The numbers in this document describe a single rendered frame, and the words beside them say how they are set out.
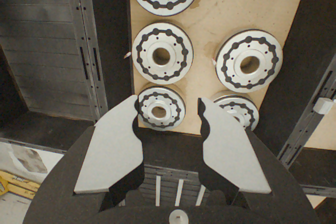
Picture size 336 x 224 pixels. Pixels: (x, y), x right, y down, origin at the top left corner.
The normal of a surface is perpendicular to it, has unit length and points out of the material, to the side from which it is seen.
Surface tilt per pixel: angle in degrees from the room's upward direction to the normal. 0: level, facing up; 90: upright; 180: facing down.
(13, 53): 0
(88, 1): 0
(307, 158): 90
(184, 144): 90
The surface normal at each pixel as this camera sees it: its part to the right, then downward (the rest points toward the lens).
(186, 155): 0.05, -0.87
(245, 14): -0.13, 0.48
